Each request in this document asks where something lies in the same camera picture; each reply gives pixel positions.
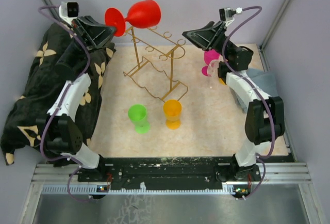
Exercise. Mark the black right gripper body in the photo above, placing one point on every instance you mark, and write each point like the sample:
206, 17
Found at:
219, 42

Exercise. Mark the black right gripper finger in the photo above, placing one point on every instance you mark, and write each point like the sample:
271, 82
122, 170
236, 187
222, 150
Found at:
202, 39
213, 26

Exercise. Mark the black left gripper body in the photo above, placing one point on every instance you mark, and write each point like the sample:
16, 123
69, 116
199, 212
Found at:
78, 26

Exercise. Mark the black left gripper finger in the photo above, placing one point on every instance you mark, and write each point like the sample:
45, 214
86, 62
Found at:
89, 21
100, 36

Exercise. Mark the pink plastic wine glass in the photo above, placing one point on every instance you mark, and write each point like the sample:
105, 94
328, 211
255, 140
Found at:
211, 59

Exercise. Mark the clear wine glass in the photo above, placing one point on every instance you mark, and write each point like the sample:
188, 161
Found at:
212, 72

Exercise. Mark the orange plastic wine glass back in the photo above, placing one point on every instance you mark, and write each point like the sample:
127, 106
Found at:
221, 81

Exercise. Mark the orange plastic wine glass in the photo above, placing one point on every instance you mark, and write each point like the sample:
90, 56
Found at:
221, 81
172, 110

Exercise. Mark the red plastic wine glass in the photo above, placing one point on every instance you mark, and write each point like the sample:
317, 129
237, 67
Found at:
143, 14

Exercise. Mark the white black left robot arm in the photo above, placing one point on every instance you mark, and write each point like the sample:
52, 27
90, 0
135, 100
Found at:
71, 118

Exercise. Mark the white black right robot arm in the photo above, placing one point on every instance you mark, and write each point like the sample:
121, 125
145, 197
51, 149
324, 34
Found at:
264, 121

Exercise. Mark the orange plastic wine glass front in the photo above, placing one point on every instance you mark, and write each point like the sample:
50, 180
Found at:
172, 110

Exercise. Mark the green plastic wine glass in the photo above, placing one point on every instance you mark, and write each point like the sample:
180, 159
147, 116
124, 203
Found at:
138, 116

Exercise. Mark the grey folded cloth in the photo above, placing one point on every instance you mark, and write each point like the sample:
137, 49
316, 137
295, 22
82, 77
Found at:
265, 80

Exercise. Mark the black floral blanket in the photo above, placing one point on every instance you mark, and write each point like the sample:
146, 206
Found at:
43, 88

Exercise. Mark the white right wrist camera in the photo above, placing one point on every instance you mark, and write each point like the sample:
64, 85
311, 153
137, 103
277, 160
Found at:
227, 15

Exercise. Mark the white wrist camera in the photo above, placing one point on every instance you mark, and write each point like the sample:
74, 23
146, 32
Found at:
227, 15
68, 11

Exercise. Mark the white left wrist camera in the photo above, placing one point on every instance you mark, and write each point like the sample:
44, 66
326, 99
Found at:
68, 11

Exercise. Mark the gold wire wine glass rack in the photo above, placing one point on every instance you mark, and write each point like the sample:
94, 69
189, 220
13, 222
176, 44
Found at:
158, 62

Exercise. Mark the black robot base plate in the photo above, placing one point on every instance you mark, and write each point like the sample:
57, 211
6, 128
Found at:
170, 174

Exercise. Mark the grey slotted cable duct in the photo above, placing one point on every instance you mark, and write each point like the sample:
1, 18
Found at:
76, 189

